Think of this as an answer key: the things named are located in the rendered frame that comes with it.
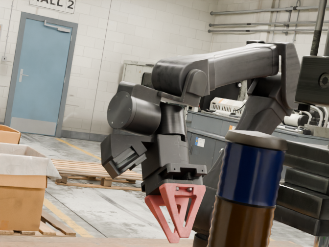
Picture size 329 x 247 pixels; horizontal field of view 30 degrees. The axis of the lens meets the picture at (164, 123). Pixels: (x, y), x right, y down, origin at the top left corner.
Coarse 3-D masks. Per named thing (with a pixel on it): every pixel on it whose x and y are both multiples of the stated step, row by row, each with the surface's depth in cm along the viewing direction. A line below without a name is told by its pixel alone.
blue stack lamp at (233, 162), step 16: (240, 144) 37; (224, 160) 38; (240, 160) 36; (256, 160) 36; (272, 160) 36; (224, 176) 37; (240, 176) 36; (256, 176) 36; (272, 176) 37; (224, 192) 37; (240, 192) 36; (256, 192) 36; (272, 192) 37
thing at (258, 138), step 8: (232, 136) 37; (240, 136) 37; (248, 136) 36; (256, 136) 36; (264, 136) 37; (272, 136) 37; (248, 144) 36; (256, 144) 36; (264, 144) 36; (272, 144) 36; (280, 144) 37
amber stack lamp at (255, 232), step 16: (224, 208) 37; (240, 208) 36; (256, 208) 36; (272, 208) 37; (224, 224) 37; (240, 224) 36; (256, 224) 36; (272, 224) 38; (208, 240) 38; (224, 240) 37; (240, 240) 36; (256, 240) 37
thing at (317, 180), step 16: (288, 144) 66; (304, 144) 64; (288, 160) 65; (304, 160) 63; (320, 160) 61; (288, 176) 64; (304, 176) 62; (320, 176) 60; (288, 192) 60; (304, 192) 58; (320, 192) 60; (288, 208) 60; (304, 208) 58; (320, 208) 56; (288, 224) 59; (304, 224) 58; (320, 224) 56; (320, 240) 58
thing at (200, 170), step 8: (184, 144) 92; (184, 152) 92; (184, 160) 91; (168, 168) 87; (176, 168) 87; (184, 168) 88; (192, 168) 89; (200, 168) 89; (152, 176) 91; (168, 176) 89; (176, 176) 92; (144, 184) 94; (144, 192) 95
